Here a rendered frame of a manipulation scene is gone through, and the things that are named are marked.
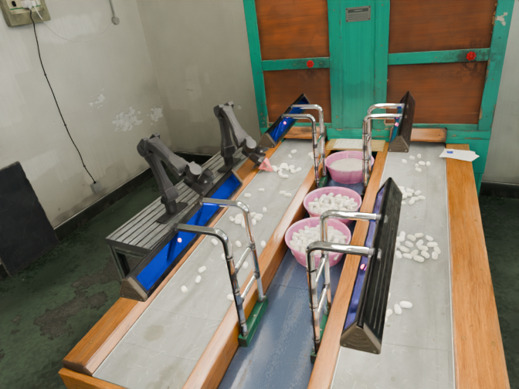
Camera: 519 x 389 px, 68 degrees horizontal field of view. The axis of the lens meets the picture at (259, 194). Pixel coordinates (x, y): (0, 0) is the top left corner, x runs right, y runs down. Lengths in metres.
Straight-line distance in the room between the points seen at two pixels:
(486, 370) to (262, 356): 0.62
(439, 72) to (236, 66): 1.95
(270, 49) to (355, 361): 1.83
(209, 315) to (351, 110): 1.54
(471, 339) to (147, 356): 0.94
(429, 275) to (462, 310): 0.19
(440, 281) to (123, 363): 1.06
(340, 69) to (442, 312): 1.49
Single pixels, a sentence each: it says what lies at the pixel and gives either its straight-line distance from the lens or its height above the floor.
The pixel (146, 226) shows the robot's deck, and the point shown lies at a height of 0.67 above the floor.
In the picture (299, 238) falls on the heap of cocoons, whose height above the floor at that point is 0.74.
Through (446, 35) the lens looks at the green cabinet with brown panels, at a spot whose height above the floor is 1.34.
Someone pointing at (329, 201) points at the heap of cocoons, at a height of 0.72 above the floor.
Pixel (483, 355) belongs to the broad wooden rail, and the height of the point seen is 0.76.
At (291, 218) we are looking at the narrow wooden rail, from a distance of 1.72.
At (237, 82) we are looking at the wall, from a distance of 3.75.
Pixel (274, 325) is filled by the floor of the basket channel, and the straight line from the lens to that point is 1.39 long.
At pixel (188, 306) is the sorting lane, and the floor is 0.74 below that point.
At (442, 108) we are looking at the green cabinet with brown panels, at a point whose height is 0.96.
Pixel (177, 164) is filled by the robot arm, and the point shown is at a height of 1.01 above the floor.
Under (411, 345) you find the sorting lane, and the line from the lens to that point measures 1.27.
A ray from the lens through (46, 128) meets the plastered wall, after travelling 3.52.
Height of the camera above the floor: 1.70
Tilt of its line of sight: 29 degrees down
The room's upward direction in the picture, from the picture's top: 8 degrees counter-clockwise
